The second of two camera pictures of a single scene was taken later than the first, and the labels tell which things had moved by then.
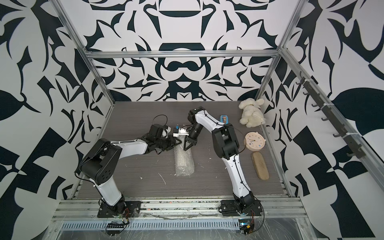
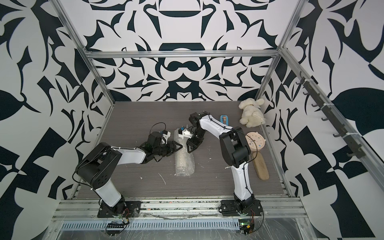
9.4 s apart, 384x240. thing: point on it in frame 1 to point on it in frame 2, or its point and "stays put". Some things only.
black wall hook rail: x=357 y=151 stays put
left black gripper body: x=166 y=143 to x=165 y=149
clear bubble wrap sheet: x=184 y=161 stays put
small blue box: x=224 y=119 stays put
